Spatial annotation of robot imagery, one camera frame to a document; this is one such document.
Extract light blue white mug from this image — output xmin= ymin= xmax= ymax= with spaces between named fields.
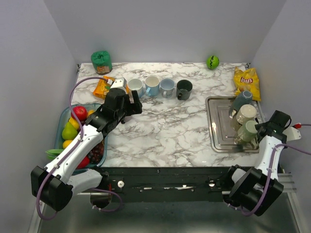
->
xmin=145 ymin=75 xmax=160 ymax=97

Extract light green mug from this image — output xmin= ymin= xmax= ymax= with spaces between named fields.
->
xmin=234 ymin=120 xmax=258 ymax=145

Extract grey blue mug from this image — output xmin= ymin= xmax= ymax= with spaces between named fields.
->
xmin=159 ymin=78 xmax=175 ymax=99

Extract dark grey mug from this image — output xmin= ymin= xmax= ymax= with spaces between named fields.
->
xmin=229 ymin=90 xmax=253 ymax=118

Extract dark green patterned mug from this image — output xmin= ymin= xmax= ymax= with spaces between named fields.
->
xmin=176 ymin=80 xmax=193 ymax=100

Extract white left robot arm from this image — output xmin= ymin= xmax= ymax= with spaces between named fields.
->
xmin=31 ymin=88 xmax=142 ymax=211

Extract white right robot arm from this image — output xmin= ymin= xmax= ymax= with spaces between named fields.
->
xmin=223 ymin=110 xmax=291 ymax=216

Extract orange fruit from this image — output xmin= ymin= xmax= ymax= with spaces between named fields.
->
xmin=87 ymin=110 xmax=95 ymax=117

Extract orange snack bag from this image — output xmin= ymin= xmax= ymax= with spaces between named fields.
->
xmin=93 ymin=76 xmax=115 ymax=100

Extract red apple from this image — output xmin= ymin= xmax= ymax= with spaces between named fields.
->
xmin=73 ymin=106 xmax=88 ymax=121

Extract yellow lemon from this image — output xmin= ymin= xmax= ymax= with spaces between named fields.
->
xmin=69 ymin=117 xmax=80 ymax=130

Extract dark red grapes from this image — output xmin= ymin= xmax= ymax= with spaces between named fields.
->
xmin=87 ymin=141 xmax=104 ymax=164

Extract clear blue fruit container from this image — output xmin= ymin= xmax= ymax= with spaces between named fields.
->
xmin=54 ymin=103 xmax=108 ymax=175

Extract green pear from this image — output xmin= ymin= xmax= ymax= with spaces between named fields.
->
xmin=62 ymin=122 xmax=78 ymax=140

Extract yellow Lays chips bag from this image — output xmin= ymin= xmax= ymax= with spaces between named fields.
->
xmin=233 ymin=67 xmax=261 ymax=101

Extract green wrapped jar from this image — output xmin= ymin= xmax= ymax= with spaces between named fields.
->
xmin=91 ymin=51 xmax=112 ymax=75

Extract silver metal tray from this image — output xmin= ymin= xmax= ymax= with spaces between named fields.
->
xmin=205 ymin=96 xmax=259 ymax=153

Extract pink dragon fruit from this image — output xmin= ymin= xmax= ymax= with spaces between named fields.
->
xmin=45 ymin=148 xmax=90 ymax=169

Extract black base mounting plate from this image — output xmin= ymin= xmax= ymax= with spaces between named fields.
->
xmin=95 ymin=165 xmax=239 ymax=202

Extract green striped ball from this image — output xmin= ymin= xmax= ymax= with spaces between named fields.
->
xmin=206 ymin=55 xmax=220 ymax=70

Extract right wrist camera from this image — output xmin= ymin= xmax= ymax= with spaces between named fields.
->
xmin=283 ymin=123 xmax=302 ymax=142

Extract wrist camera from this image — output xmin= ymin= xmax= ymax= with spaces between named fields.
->
xmin=110 ymin=78 xmax=127 ymax=92
xmin=283 ymin=123 xmax=302 ymax=142

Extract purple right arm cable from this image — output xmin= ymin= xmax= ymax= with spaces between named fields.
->
xmin=228 ymin=123 xmax=311 ymax=217

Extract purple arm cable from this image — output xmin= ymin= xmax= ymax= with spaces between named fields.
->
xmin=35 ymin=76 xmax=113 ymax=220
xmin=228 ymin=123 xmax=311 ymax=217

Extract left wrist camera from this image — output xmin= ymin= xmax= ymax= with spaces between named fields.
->
xmin=110 ymin=78 xmax=127 ymax=92

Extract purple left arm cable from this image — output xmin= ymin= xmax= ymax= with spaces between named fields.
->
xmin=35 ymin=76 xmax=113 ymax=220

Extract aluminium rail frame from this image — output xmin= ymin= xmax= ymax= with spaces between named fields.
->
xmin=29 ymin=174 xmax=304 ymax=233

